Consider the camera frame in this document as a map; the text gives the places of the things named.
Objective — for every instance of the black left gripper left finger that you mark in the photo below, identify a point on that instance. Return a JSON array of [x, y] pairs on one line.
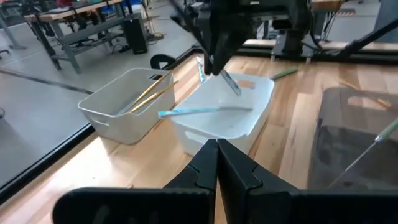
[[174, 205]]

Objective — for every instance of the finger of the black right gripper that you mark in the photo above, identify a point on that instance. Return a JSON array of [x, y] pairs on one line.
[[227, 49], [208, 56]]

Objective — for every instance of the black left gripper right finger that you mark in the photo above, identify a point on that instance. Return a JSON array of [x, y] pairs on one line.
[[264, 205]]

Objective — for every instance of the gold cutlery piece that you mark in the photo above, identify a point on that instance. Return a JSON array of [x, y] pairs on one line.
[[155, 96], [149, 90]]

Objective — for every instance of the smoky transparent plastic bin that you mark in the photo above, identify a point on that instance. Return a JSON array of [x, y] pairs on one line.
[[351, 124]]

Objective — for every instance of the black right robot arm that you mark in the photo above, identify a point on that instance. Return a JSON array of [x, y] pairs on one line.
[[292, 40]]

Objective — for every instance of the black table clamp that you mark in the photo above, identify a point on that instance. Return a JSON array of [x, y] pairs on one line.
[[161, 60]]

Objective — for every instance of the white plastic bin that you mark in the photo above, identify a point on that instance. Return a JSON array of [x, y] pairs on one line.
[[224, 124]]

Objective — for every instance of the black computer tower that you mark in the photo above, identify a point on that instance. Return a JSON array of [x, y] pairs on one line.
[[135, 34]]

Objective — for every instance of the light grey plastic bin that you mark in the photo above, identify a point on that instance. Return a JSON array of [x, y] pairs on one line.
[[105, 118]]

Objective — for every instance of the grey background workbench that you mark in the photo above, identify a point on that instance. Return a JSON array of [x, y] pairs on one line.
[[93, 31]]

